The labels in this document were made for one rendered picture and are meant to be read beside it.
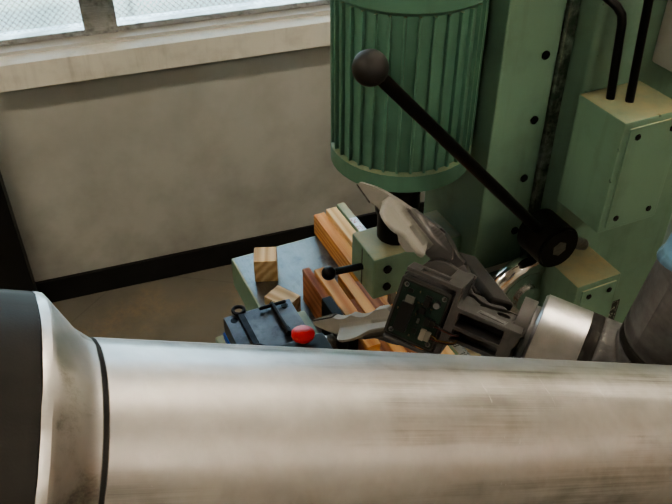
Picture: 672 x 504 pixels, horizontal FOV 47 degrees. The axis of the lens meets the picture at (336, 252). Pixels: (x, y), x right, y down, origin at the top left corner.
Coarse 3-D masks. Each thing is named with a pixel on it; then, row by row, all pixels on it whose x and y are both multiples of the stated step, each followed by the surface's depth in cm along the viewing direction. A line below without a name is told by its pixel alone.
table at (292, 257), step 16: (304, 240) 134; (240, 256) 130; (288, 256) 130; (304, 256) 130; (320, 256) 130; (240, 272) 127; (288, 272) 127; (240, 288) 129; (256, 288) 124; (272, 288) 124; (288, 288) 124; (256, 304) 121; (304, 304) 121
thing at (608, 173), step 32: (640, 96) 89; (576, 128) 92; (608, 128) 87; (640, 128) 85; (576, 160) 93; (608, 160) 88; (640, 160) 88; (576, 192) 95; (608, 192) 90; (640, 192) 92; (608, 224) 93
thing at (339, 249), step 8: (320, 216) 132; (320, 224) 131; (328, 224) 131; (320, 232) 132; (328, 232) 129; (336, 232) 129; (320, 240) 133; (328, 240) 129; (336, 240) 127; (344, 240) 127; (328, 248) 130; (336, 248) 127; (344, 248) 125; (336, 256) 128; (344, 256) 124; (344, 264) 125; (352, 272) 123
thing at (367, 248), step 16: (448, 224) 108; (352, 240) 107; (368, 240) 106; (352, 256) 109; (368, 256) 103; (384, 256) 103; (400, 256) 104; (416, 256) 105; (368, 272) 105; (384, 272) 104; (400, 272) 106; (368, 288) 107; (384, 288) 105
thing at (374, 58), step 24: (360, 72) 71; (384, 72) 71; (408, 96) 75; (432, 120) 78; (456, 144) 81; (480, 168) 85; (504, 192) 89; (528, 216) 93; (552, 216) 96; (528, 240) 96; (552, 240) 94; (576, 240) 96; (552, 264) 97
